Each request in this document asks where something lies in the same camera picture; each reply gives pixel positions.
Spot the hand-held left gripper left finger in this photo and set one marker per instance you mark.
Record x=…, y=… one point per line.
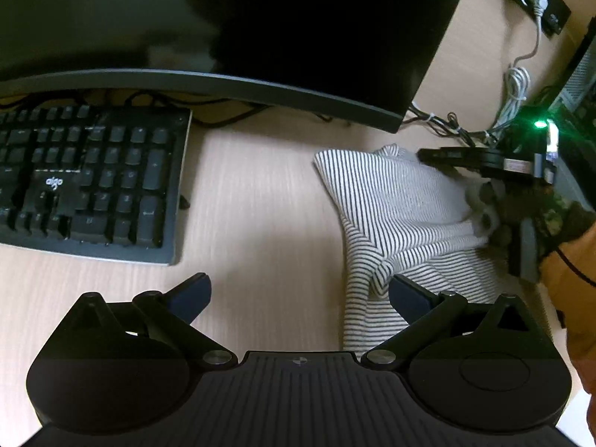
x=190, y=299

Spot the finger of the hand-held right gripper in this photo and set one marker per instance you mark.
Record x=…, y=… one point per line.
x=454, y=158

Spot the striped grey white garment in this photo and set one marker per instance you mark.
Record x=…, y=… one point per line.
x=396, y=205

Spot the person's right forearm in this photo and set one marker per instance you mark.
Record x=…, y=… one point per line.
x=577, y=302

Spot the black computer monitor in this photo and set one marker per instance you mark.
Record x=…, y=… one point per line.
x=279, y=32

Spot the person's right hand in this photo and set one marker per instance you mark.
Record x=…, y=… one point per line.
x=565, y=221

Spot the dark computer case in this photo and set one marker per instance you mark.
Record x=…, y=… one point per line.
x=579, y=84

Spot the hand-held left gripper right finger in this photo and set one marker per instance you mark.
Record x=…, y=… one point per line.
x=409, y=300

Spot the black computer keyboard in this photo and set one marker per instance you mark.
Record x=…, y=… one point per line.
x=93, y=172

